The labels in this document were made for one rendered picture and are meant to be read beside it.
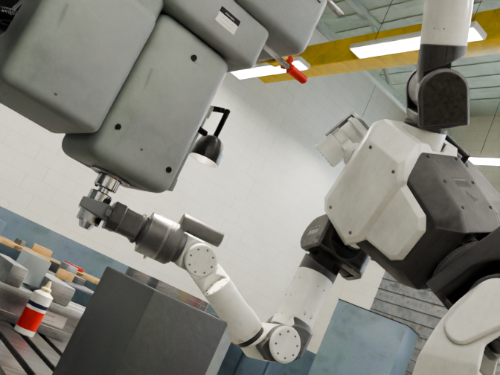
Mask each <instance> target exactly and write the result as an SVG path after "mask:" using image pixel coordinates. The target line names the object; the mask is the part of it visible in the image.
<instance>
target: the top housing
mask: <svg viewBox="0 0 500 375"><path fill-rule="evenodd" d="M234 1H235V2H236V3H237V4H238V5H239V6H241V8H242V9H244V10H245V11H246V12H247V13H248V14H249V15H251V16H252V17H253V18H254V19H255V20H257V21H258V22H259V23H260V24H261V25H262V26H264V28H265V29H267V31H268V34H269V35H268V38H267V40H266V42H265V44H267V45H268V46H269V47H270V48H271V49H272V50H273V51H274V52H275V53H277V54H278V55H279V56H280V57H287V56H292V55H296V54H301V53H302V52H304V50H305V49H306V47H307V45H308V43H309V40H310V38H311V36H312V34H313V32H314V30H315V27H316V25H317V24H318V21H319V19H320V17H321V15H322V13H323V11H324V9H325V6H326V4H327V0H234ZM270 59H274V58H273V57H272V56H271V55H269V54H268V53H267V52H266V51H264V50H263V49H262V50H261V52H260V55H259V57H258V58H257V61H256V62H259V61H264V60H270Z"/></svg>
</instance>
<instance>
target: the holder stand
mask: <svg viewBox="0 0 500 375"><path fill-rule="evenodd" d="M208 305H209V303H208V302H206V301H203V300H202V299H199V298H197V297H195V296H193V295H191V294H189V293H186V292H184V291H182V290H180V289H178V288H175V287H174V286H171V285H170V284H168V283H165V282H163V281H160V280H159V279H156V278H154V277H152V276H149V275H146V274H144V273H143V272H140V271H138V270H136V269H134V268H132V267H130V266H128V268H127V270H126V272H125V274H124V273H123V272H119V271H118V270H116V269H113V268H112V267H109V266H107V267H106V269H105V271H104V273H103V275H102V277H101V279H100V281H99V283H98V285H97V287H96V289H95V291H94V293H93V295H92V297H91V298H90V300H89V302H88V304H87V306H86V308H85V310H84V312H83V314H82V316H81V318H80V320H79V322H78V324H77V326H76V328H75V330H74V332H73V334H72V336H71V338H70V340H69V342H68V344H67V345H66V347H65V350H64V351H63V353H62V355H61V357H60V360H59V361H58V363H57V366H56V367H55V369H54V372H53V373H52V375H205V374H206V372H207V370H208V367H209V365H210V363H211V360H212V359H213V357H214V354H215V352H216V350H217V347H218V345H219V343H220V341H221V338H222V336H223V334H224V332H225V329H226V327H227V325H228V324H227V323H226V321H223V320H222V319H219V318H217V317H215V316H213V315H211V314H209V313H207V312H206V309H207V307H208Z"/></svg>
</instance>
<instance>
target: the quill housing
mask: <svg viewBox="0 0 500 375"><path fill-rule="evenodd" d="M227 70H228V65H227V62H226V61H225V60H224V58H223V57H221V56H220V55H219V54H218V53H217V52H216V51H214V50H213V49H212V48H210V47H209V46H208V45H206V44H205V43H204V42H203V41H202V40H201V39H199V38H198V37H197V36H195V35H194V34H193V33H191V32H190V31H189V30H188V29H187V28H185V27H184V26H183V25H181V24H180V23H179V22H177V21H176V20H175V19H174V18H173V17H171V16H169V15H167V14H160V15H158V18H157V20H156V24H155V27H154V28H153V30H152V32H151V34H150V36H149V38H148V40H147V41H146V43H145V45H144V47H143V49H142V50H141V53H140V54H139V56H138V58H137V60H136V61H135V64H134V66H133V67H132V69H131V71H130V73H129V75H128V76H127V78H126V80H125V82H124V84H123V85H122V87H121V90H120V91H119V93H118V95H117V97H116V98H115V101H114V103H113V104H112V106H111V108H110V110H109V112H108V113H107V115H106V117H105V119H104V121H103V123H102V124H101V126H100V128H99V129H98V130H97V131H96V132H93V133H70V134H65V136H64V138H63V139H62V150H63V152H64V153H65V154H66V155H67V156H68V157H70V158H72V159H74V160H75V161H78V162H80V163H81V164H83V165H85V166H87V167H88V168H90V169H91V167H92V165H96V166H98V167H102V168H104V169H106V170H109V171H111V172H113V173H115V174H117V175H118V176H120V177H122V178H123V179H126V180H127V181H128V182H129V183H130V184H131V185H130V187H125V188H129V189H134V190H142V191H146V192H151V193H163V192H165V191H166V190H168V188H169V187H170V186H171V184H172V182H173V180H174V178H175V176H176V174H177V172H178V170H179V168H180V166H181V164H182V162H183V159H184V157H185V155H186V153H187V151H188V149H189V147H190V145H191V143H192V141H193V139H194V137H195V135H196V133H197V131H198V129H199V127H200V125H201V123H202V121H203V119H204V117H205V115H206V113H207V111H208V109H209V107H210V105H211V103H212V101H213V99H214V97H215V95H216V93H217V91H218V89H219V87H220V85H221V83H222V81H223V79H224V77H225V75H226V73H227ZM121 186H122V185H121ZM122 187H124V186H122Z"/></svg>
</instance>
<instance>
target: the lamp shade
mask: <svg viewBox="0 0 500 375"><path fill-rule="evenodd" d="M223 151H224V145H223V143H222V142H221V140H220V139H219V138H218V137H216V136H215V135H206V136H205V137H204V136H203V135H202V136H201V137H200V138H199V139H198V140H197V141H196V142H195V144H194V146H193V148H192V150H191V151H190V155H191V156H192V157H193V158H194V159H196V160H197V161H199V162H201V163H203V164H206V165H208V166H210V167H218V166H219V163H220V162H221V160H222V157H223Z"/></svg>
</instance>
